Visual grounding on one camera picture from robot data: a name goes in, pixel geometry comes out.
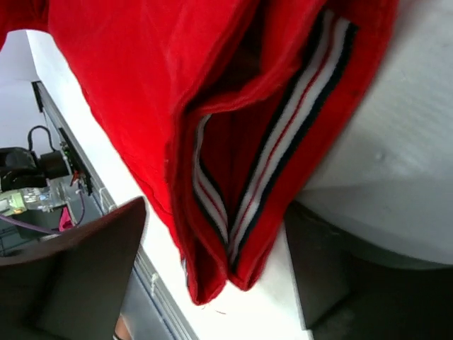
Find aluminium rail frame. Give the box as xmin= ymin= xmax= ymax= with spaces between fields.
xmin=32 ymin=81 xmax=197 ymax=339

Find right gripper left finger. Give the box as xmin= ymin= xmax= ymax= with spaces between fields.
xmin=1 ymin=198 xmax=147 ymax=339

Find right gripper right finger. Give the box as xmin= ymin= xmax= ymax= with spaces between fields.
xmin=284 ymin=203 xmax=452 ymax=339

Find red trousers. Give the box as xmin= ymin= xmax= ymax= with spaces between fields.
xmin=1 ymin=1 xmax=398 ymax=305

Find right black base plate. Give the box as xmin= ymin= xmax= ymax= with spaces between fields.
xmin=1 ymin=125 xmax=93 ymax=234

